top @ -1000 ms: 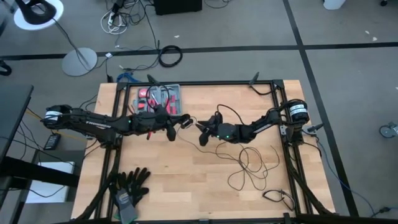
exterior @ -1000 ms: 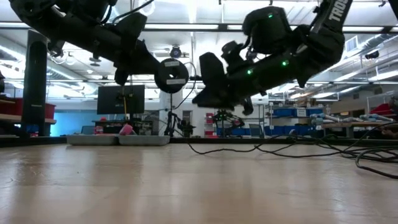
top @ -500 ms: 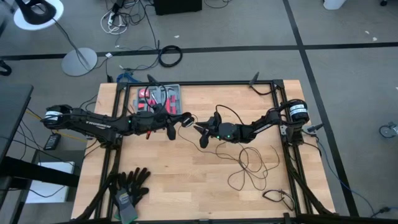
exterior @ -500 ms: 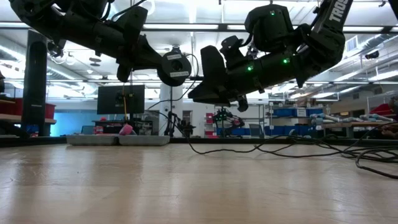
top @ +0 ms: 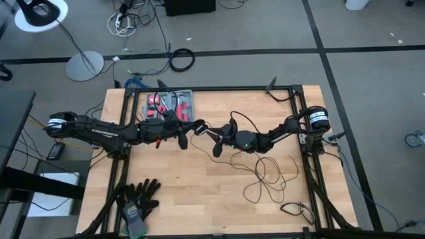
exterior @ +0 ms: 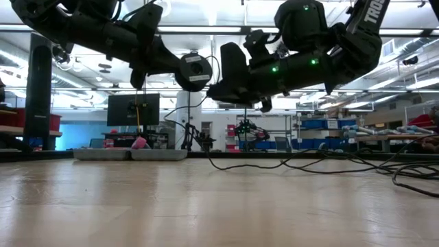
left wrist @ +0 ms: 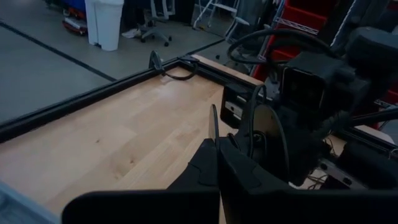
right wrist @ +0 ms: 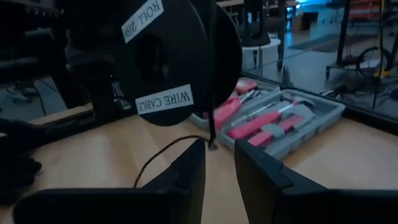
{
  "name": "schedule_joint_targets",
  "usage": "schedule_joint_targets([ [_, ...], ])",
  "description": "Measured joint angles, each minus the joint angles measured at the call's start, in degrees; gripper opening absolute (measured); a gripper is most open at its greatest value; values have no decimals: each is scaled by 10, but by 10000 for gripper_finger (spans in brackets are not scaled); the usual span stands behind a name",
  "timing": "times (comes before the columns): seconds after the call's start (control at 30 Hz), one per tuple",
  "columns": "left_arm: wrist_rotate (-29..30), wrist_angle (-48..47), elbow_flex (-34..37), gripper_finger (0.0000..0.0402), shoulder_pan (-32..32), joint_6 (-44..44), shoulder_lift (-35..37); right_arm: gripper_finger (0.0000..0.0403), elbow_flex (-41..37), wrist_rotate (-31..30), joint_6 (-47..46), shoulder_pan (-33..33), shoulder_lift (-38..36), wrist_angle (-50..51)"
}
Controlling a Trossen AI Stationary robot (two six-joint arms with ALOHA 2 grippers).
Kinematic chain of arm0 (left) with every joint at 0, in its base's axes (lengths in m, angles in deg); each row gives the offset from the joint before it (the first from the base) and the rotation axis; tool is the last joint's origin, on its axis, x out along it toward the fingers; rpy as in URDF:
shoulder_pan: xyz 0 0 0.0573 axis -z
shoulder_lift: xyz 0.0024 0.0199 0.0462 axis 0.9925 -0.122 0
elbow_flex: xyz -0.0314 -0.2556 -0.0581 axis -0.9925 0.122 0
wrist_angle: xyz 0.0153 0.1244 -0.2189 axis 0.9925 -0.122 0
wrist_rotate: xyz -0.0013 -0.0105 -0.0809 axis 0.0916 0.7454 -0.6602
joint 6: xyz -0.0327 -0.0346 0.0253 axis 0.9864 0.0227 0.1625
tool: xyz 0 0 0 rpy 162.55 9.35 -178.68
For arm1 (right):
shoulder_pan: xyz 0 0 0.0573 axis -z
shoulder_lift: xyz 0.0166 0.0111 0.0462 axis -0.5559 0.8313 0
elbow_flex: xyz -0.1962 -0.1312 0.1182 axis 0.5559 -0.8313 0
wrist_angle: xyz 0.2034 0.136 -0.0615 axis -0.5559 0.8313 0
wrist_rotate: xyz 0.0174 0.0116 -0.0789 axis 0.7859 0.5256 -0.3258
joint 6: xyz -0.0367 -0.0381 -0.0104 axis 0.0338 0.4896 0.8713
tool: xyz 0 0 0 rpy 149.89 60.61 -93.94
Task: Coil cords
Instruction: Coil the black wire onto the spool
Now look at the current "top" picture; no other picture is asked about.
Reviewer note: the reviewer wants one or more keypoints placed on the black power adapter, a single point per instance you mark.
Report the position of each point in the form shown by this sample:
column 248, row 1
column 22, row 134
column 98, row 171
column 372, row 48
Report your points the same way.
column 55, row 151

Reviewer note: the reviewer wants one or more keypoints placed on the red tape measure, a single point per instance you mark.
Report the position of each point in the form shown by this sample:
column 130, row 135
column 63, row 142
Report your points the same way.
column 153, row 99

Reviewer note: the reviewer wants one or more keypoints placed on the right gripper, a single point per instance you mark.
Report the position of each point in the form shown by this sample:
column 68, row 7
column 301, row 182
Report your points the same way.
column 245, row 141

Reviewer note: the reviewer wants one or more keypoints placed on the steel hammer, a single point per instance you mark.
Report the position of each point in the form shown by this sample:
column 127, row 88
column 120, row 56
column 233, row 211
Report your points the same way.
column 180, row 96

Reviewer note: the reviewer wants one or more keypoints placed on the red bit holder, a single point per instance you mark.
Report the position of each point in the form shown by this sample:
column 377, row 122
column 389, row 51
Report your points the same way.
column 185, row 112

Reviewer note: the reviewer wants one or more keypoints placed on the black desk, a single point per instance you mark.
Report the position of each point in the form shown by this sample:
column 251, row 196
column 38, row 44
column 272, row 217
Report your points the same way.
column 13, row 126

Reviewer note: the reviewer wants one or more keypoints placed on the black box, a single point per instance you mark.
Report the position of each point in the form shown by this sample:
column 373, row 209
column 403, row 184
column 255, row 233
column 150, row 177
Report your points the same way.
column 189, row 7

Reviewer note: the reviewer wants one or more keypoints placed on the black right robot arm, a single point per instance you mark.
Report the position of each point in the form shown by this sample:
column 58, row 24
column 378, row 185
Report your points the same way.
column 282, row 131

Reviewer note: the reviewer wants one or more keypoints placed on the white power strip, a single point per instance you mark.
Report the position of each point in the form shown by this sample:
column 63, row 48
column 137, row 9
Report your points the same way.
column 118, row 21

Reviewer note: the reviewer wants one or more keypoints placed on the grey caster wheel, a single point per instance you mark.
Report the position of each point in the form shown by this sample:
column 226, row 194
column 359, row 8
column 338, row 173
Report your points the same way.
column 415, row 139

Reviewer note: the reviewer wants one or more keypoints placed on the red ribbon tag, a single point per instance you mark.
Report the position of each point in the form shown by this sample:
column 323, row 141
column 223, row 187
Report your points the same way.
column 158, row 143

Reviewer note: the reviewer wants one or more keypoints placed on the small red tool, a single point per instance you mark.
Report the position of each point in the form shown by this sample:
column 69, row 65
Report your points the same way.
column 151, row 113

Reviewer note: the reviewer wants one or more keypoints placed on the white container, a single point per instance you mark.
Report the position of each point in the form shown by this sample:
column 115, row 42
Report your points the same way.
column 357, row 4

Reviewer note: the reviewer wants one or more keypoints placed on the black floor plug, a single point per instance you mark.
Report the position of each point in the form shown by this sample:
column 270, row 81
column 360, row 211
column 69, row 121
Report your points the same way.
column 410, row 224

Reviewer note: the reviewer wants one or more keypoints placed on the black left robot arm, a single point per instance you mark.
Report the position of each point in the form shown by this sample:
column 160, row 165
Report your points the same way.
column 99, row 131

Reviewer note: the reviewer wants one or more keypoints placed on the white box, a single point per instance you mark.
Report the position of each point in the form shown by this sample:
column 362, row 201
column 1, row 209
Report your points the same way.
column 50, row 202

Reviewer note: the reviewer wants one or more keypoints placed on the black work glove grey cuff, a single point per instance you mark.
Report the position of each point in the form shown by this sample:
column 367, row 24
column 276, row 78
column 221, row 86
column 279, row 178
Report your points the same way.
column 124, row 199
column 146, row 192

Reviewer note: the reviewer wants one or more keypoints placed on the grey plastic tool case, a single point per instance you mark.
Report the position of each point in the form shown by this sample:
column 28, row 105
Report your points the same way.
column 189, row 94

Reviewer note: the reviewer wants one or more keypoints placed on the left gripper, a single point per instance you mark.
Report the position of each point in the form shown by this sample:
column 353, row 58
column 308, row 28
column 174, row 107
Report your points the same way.
column 159, row 131

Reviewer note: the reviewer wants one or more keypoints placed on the black aluminium table frame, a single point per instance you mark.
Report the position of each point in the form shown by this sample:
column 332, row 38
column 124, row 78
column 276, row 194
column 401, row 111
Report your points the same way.
column 212, row 89

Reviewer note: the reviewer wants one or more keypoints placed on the black frame clamp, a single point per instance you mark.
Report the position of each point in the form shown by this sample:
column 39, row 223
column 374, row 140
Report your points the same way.
column 272, row 83
column 163, row 85

